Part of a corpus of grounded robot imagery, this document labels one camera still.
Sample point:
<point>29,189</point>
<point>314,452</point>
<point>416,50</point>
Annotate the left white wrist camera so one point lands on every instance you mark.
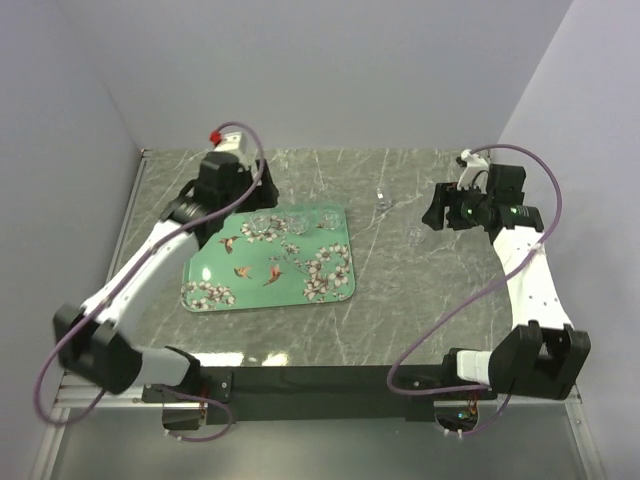
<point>234,143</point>

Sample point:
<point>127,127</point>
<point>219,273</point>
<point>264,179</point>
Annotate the clear stemmed glass far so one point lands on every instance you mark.
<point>383,199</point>

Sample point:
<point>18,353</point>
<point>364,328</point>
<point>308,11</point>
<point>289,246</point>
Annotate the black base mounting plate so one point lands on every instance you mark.
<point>287,393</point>

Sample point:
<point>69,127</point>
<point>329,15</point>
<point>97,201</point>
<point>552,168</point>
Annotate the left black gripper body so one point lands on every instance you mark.
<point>244,185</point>

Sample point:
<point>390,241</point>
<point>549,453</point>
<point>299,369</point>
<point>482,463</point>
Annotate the clear glass wide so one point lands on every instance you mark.
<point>300,218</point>

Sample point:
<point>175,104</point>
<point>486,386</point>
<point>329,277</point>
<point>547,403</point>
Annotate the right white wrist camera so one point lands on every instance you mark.
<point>475,172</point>

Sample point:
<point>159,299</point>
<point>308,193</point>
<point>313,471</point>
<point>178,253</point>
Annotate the green floral bird tray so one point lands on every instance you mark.
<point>236,271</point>

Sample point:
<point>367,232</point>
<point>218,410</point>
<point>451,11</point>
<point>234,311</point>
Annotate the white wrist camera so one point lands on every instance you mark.
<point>234,143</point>
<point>475,172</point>

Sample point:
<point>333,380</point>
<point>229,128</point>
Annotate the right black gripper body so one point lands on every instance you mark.
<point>471,206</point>

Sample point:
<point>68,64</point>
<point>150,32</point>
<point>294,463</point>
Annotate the small clear glass mid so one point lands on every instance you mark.
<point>414,234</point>

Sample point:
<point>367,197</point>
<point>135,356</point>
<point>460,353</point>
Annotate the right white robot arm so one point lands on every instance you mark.
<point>543,354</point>

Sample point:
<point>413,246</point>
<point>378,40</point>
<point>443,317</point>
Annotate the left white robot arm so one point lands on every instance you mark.
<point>95,336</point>

